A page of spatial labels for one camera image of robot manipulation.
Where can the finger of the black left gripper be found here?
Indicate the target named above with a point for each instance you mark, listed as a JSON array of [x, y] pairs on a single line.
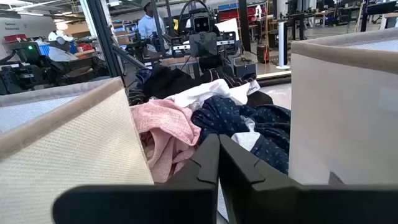
[[196, 45], [211, 45]]

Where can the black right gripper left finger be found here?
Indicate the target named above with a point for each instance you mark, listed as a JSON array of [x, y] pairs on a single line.
[[186, 202]]

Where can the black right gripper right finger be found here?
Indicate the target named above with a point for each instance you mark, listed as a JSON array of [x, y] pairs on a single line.
[[264, 202]]

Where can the black white-striped garment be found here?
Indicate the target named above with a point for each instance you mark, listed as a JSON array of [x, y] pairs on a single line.
[[230, 79]]

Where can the white garment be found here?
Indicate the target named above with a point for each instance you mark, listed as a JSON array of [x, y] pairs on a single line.
[[202, 93]]

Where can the navy dotted shirt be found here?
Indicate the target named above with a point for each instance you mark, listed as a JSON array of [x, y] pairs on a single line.
[[217, 115]]

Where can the pink knit shirt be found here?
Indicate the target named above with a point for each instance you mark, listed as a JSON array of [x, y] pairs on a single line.
[[168, 124]]

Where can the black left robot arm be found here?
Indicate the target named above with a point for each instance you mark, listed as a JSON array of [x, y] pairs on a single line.
[[210, 64]]

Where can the red storage bins shelf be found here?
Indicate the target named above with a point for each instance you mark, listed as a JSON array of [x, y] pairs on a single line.
[[230, 15]]

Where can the black control box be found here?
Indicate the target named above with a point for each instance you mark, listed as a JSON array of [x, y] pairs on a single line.
[[245, 68]]

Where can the person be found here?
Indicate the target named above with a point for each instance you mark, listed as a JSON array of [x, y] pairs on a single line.
[[59, 53], [147, 26]]

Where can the beige fabric storage bin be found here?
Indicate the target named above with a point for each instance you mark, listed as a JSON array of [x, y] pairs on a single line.
[[342, 124], [77, 149]]

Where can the brown cardboard box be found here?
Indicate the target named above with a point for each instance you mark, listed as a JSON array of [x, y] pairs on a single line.
[[77, 29]]

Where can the black robot workstation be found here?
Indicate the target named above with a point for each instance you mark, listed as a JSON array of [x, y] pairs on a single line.
[[46, 74]]

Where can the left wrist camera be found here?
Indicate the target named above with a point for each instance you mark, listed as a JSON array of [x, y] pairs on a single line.
[[201, 23]]

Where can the white pedestal stand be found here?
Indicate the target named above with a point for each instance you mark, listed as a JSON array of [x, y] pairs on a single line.
[[283, 43]]

